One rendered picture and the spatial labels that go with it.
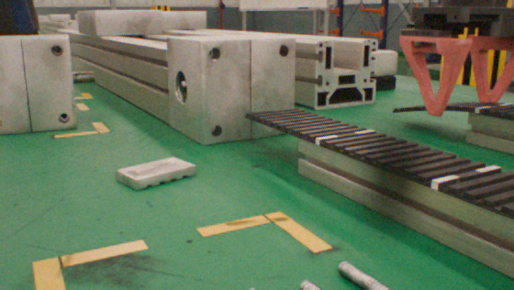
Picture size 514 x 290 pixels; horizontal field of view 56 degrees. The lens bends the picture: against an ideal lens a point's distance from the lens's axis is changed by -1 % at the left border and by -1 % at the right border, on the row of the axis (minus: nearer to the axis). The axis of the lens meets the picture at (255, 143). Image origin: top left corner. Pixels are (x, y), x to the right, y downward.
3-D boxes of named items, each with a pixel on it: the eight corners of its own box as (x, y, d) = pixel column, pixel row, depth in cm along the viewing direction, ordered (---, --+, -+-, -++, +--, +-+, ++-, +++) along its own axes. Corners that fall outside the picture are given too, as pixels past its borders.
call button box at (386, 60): (396, 89, 78) (398, 50, 76) (349, 94, 74) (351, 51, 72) (363, 83, 85) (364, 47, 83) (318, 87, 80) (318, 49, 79)
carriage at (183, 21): (206, 40, 113) (206, 11, 111) (162, 42, 107) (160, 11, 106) (182, 38, 126) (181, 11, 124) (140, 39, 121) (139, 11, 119)
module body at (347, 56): (374, 103, 66) (378, 39, 64) (314, 110, 61) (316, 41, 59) (172, 59, 133) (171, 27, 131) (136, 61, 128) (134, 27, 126)
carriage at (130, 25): (163, 50, 83) (162, 9, 81) (97, 53, 77) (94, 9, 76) (137, 46, 96) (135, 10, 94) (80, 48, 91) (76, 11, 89)
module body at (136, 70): (251, 117, 57) (251, 43, 55) (170, 127, 52) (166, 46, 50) (102, 61, 124) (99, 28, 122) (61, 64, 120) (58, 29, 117)
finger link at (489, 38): (428, 106, 50) (436, 14, 48) (473, 101, 53) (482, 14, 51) (485, 119, 44) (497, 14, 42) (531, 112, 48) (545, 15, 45)
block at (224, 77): (313, 130, 50) (316, 37, 48) (203, 146, 44) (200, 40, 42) (269, 115, 58) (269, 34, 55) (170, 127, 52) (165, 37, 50)
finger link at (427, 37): (391, 111, 48) (398, 13, 45) (441, 105, 51) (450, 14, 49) (448, 125, 42) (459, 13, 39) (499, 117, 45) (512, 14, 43)
